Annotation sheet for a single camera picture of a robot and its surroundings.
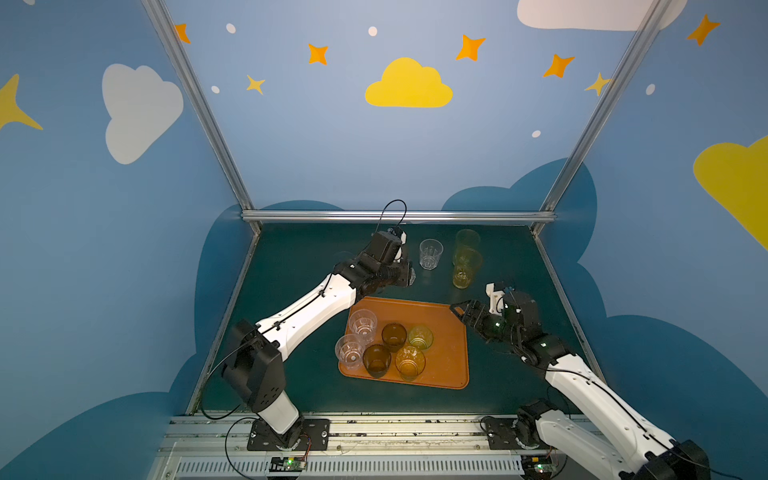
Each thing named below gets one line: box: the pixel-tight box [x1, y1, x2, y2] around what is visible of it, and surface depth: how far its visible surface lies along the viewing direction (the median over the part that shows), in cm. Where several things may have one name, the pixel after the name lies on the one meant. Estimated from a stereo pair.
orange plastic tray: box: [338, 296, 470, 390], surface depth 89 cm
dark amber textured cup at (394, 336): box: [381, 322, 407, 352], surface depth 86 cm
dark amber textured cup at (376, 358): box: [362, 344, 392, 379], surface depth 83 cm
